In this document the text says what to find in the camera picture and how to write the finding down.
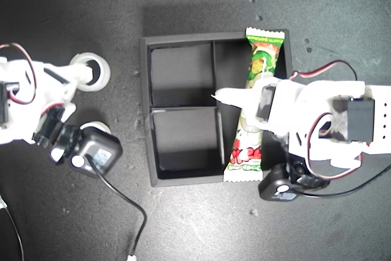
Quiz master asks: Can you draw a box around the plain white tape roll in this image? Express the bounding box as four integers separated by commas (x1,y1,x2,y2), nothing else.
69,52,111,92

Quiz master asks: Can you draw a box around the white tape roll green core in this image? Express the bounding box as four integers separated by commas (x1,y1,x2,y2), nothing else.
79,121,112,135

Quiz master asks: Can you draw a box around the snack bar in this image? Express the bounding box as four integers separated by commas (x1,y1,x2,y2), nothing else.
222,26,287,183

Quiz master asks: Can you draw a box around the black tray with wells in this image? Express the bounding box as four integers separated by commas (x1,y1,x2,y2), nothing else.
139,29,298,188

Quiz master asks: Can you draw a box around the red servo wire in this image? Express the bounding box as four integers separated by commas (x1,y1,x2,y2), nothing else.
0,43,38,105
289,60,359,82
306,111,363,182

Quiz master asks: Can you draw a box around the black camera cable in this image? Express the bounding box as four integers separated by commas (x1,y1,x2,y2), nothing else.
291,163,391,200
86,154,148,261

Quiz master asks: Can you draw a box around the thin black cable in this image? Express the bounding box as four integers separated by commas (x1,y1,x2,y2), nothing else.
0,195,25,261

